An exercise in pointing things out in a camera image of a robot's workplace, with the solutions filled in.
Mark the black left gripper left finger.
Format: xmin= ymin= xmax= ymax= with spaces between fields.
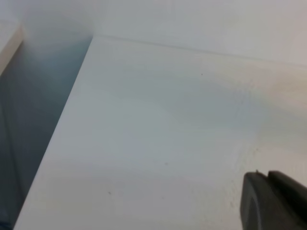
xmin=240 ymin=172 xmax=307 ymax=230

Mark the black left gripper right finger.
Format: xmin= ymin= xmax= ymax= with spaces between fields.
xmin=268 ymin=171 xmax=307 ymax=206

